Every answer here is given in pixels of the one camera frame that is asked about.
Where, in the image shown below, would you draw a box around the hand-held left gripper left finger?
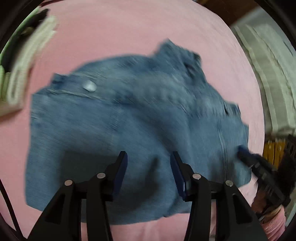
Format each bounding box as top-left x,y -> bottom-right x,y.
28,151 -> 128,241

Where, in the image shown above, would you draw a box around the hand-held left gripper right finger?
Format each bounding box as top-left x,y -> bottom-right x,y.
170,151 -> 269,241

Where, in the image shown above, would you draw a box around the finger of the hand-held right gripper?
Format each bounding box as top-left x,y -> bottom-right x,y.
237,146 -> 260,171

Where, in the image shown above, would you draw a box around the blue denim jacket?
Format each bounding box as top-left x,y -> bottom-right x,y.
24,39 -> 252,226

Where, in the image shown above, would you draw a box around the person's right hand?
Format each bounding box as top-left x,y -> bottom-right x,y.
252,185 -> 284,217

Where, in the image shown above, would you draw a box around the yellow wooden drawers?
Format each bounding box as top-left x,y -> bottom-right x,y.
263,137 -> 289,168

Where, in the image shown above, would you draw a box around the pink bed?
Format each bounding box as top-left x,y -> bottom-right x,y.
0,0 -> 266,241

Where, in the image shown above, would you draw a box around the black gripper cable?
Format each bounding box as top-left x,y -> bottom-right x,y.
0,179 -> 23,237

